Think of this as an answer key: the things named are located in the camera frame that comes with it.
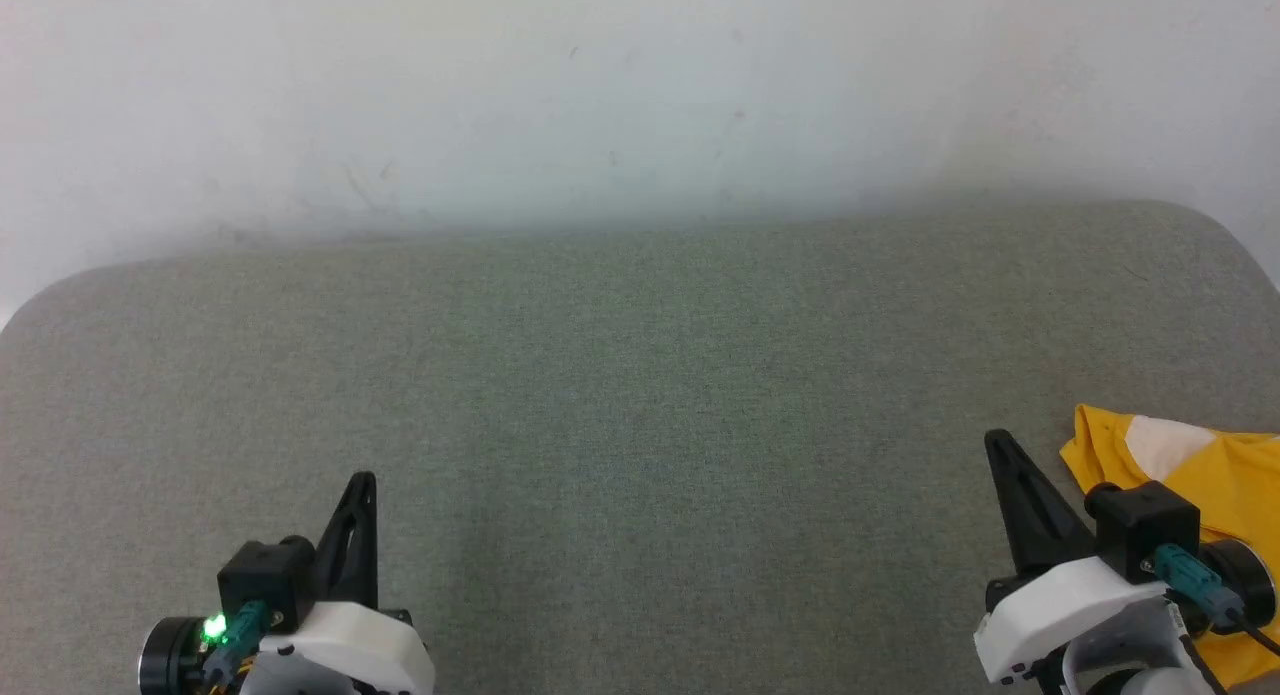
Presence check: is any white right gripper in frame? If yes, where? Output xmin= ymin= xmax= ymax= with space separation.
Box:
xmin=973 ymin=429 xmax=1279 ymax=686

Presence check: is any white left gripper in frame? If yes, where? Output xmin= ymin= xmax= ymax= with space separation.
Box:
xmin=138 ymin=472 xmax=436 ymax=695

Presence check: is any yellow cartoon-print garment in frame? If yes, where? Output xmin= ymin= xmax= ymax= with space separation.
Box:
xmin=1060 ymin=403 xmax=1280 ymax=688

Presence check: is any grey-green fabric sofa cushion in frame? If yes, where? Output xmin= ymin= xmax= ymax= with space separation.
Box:
xmin=0 ymin=200 xmax=1280 ymax=695

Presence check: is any teal-plug left camera cable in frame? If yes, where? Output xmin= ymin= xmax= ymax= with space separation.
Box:
xmin=200 ymin=600 xmax=271 ymax=695

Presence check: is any teal-plug camera cable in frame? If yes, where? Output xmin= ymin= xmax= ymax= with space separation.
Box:
xmin=1150 ymin=545 xmax=1280 ymax=656
xmin=200 ymin=600 xmax=271 ymax=695

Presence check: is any teal-plug right camera cable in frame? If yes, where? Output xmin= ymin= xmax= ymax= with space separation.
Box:
xmin=1150 ymin=545 xmax=1280 ymax=656

